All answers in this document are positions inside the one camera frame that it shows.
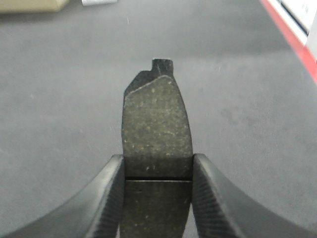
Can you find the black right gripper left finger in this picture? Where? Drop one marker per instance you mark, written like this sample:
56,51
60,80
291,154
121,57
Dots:
94,212

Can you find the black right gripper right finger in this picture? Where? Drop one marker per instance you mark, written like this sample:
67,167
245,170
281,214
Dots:
222,210

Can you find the dark conveyor belt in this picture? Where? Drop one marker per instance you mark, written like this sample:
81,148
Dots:
251,103

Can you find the white long carton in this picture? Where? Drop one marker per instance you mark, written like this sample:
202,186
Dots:
96,2

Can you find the white machine side panel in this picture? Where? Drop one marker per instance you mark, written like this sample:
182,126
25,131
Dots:
297,20

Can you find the cardboard box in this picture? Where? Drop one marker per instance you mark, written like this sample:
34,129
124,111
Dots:
22,6

